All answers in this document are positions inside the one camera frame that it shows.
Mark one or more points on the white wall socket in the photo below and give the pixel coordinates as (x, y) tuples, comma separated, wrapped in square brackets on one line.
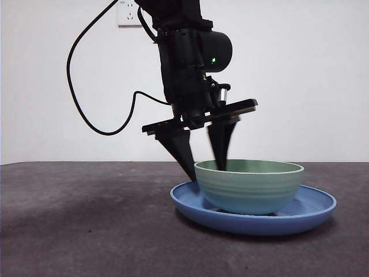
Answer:
[(128, 15)]

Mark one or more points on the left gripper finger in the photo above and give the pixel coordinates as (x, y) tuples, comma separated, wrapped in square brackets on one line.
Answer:
[(181, 150), (221, 141)]

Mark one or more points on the green ribbed bowl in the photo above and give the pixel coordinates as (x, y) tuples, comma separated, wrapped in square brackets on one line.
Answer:
[(248, 193)]

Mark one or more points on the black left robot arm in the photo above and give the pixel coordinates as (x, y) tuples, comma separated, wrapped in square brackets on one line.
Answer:
[(178, 57)]

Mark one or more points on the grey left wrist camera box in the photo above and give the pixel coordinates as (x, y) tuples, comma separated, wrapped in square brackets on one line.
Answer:
[(223, 93)]

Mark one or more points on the blue plate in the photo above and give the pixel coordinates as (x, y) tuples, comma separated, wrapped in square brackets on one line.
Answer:
[(253, 228)]

